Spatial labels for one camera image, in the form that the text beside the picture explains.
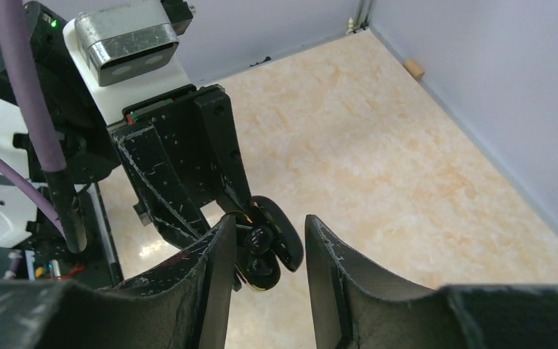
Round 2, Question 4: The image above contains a black earbud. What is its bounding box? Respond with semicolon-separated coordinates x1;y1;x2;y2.
243;225;274;256
246;252;280;279

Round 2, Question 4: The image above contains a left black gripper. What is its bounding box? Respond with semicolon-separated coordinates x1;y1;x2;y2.
110;84;251;249

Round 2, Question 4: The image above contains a black earbud charging case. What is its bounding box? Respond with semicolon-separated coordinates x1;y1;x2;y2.
232;196;304;291

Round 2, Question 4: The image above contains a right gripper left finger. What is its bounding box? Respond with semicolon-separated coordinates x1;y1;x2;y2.
0;216;236;348

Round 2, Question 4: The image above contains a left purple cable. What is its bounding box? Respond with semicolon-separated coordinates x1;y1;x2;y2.
0;0;89;255

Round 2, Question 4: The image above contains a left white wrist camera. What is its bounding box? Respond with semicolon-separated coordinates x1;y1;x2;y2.
62;1;195;126

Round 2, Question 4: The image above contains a left circuit board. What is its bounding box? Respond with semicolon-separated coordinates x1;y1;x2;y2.
31;260;86;280

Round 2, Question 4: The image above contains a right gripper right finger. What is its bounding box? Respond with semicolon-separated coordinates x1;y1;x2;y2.
305;214;558;348

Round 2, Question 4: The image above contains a cork piece at wall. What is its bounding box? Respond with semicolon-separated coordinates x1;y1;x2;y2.
403;59;425;81

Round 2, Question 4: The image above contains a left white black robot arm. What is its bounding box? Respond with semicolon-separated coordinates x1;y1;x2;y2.
0;1;254;252

